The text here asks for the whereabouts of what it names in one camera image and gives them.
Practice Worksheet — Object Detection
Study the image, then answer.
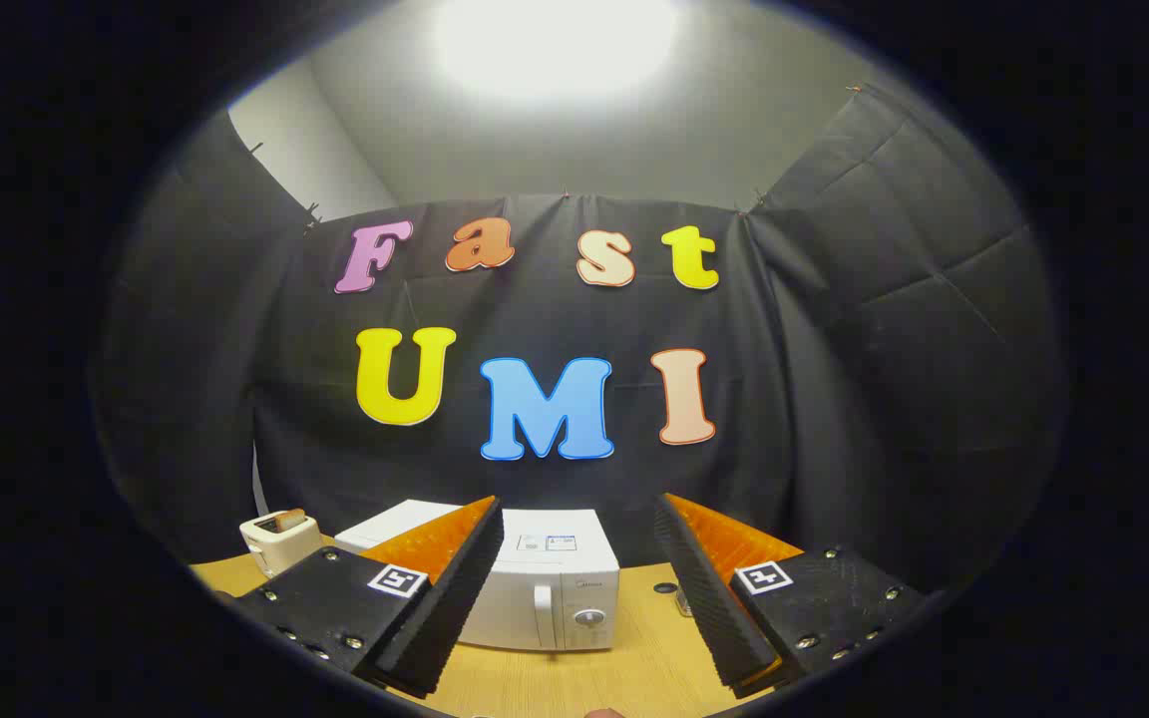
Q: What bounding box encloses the white microwave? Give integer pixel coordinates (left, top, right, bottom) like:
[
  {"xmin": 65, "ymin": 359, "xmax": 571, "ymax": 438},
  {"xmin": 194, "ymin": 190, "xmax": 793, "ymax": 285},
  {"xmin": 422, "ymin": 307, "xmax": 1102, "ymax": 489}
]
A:
[{"xmin": 335, "ymin": 500, "xmax": 621, "ymax": 653}]

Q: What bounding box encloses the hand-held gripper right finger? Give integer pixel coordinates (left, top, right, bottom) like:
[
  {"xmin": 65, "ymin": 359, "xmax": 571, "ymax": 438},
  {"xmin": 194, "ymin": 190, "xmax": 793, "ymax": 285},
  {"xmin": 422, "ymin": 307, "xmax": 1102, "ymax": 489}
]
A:
[{"xmin": 654, "ymin": 493, "xmax": 930, "ymax": 699}]

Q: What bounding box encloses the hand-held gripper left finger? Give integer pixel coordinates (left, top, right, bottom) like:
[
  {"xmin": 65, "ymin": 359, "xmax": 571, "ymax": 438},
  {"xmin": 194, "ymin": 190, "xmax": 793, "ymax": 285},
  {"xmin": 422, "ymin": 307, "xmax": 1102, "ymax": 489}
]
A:
[{"xmin": 235, "ymin": 496, "xmax": 506, "ymax": 699}]

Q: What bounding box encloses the white toaster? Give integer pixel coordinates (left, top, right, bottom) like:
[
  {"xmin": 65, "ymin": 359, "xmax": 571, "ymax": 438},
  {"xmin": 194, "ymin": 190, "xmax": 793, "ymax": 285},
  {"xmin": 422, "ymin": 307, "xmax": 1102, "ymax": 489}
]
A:
[{"xmin": 239, "ymin": 509, "xmax": 323, "ymax": 579}]

